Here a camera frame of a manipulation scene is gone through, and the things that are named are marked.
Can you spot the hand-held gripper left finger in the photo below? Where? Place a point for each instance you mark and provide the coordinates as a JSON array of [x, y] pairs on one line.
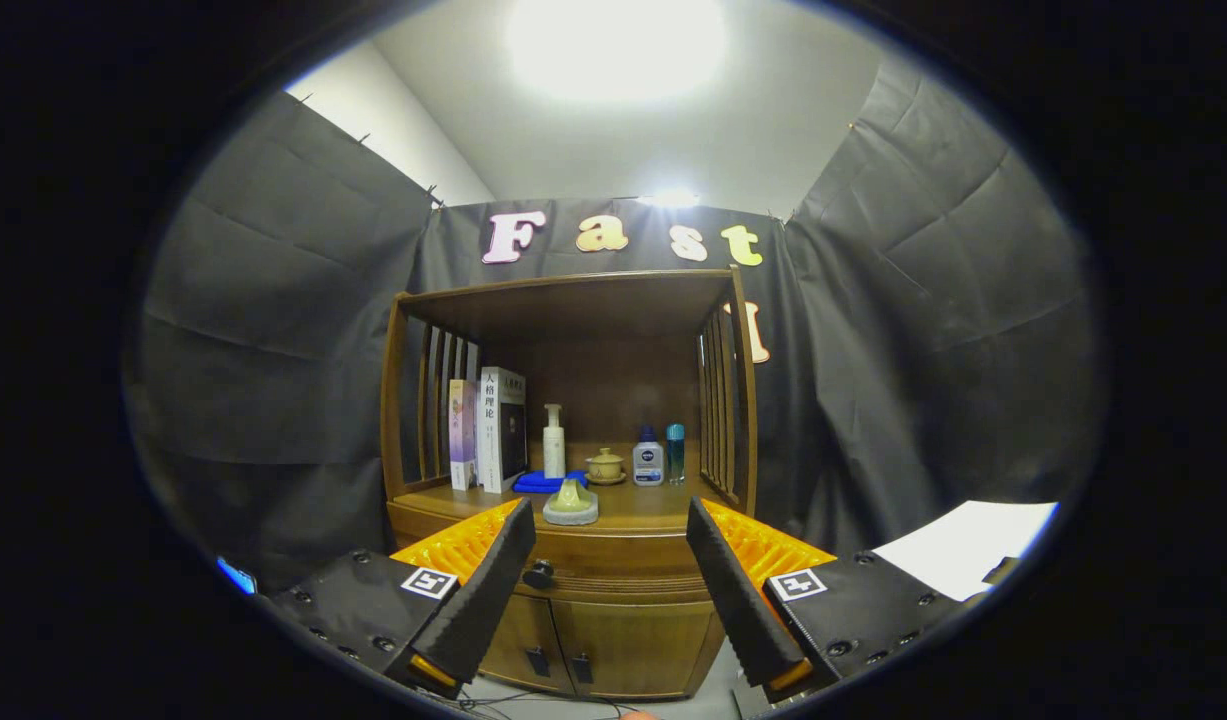
[[488, 590]]

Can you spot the black backdrop cloth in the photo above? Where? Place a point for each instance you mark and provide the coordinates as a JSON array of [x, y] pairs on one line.
[[273, 350]]

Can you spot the purple book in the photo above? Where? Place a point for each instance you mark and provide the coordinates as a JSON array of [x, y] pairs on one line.
[[462, 435]]

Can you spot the black drawer knob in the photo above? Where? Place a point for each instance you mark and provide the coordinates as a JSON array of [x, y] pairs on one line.
[[539, 575]]

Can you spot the blue-lit screen device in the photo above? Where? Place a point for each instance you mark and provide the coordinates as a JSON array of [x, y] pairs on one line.
[[236, 577]]

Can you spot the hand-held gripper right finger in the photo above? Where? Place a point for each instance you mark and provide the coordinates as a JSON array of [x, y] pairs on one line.
[[738, 590]]

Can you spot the blue folded cloth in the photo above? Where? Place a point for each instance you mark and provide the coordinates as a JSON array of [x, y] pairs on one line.
[[533, 483]]

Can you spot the thick white book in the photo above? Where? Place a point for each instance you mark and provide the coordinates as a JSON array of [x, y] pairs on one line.
[[490, 430]]

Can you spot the pale green object grey base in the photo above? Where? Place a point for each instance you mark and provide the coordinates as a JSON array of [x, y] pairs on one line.
[[571, 505]]

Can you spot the wooden countertop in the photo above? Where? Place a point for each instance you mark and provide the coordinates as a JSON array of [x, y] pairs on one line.
[[643, 505]]

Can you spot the large ceiling light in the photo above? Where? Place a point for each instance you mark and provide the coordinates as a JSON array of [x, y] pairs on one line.
[[613, 45]]

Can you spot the small ceiling light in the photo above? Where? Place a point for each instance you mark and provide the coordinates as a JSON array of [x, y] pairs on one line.
[[668, 199]]

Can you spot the white pump bottle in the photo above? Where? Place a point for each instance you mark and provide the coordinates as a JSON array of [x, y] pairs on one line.
[[554, 450]]

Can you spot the brown wooden cabinet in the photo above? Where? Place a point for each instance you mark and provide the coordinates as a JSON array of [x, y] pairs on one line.
[[613, 390]]

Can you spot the beige lidded teacup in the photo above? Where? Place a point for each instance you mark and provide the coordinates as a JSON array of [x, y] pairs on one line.
[[606, 466]]

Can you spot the teal bottle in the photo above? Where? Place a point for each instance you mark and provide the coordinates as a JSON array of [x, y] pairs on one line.
[[676, 455]]

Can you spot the white lotion bottle blue cap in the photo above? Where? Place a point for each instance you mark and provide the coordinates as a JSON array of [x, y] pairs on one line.
[[648, 465]]

